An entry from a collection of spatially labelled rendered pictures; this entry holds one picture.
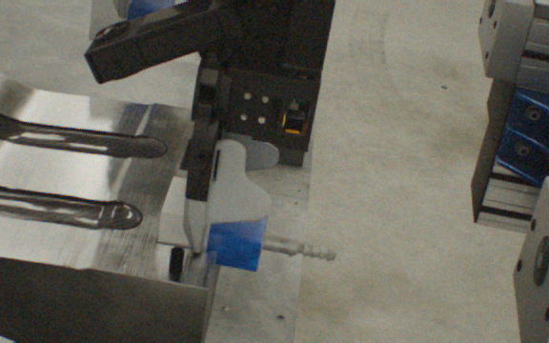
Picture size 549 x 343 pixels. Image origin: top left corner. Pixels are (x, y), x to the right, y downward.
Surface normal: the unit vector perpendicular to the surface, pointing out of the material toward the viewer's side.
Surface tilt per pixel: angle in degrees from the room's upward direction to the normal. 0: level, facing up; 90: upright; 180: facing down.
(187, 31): 89
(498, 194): 90
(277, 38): 90
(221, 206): 79
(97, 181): 2
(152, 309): 90
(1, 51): 0
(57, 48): 0
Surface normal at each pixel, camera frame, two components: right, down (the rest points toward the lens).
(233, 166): -0.05, 0.34
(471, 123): 0.15, -0.84
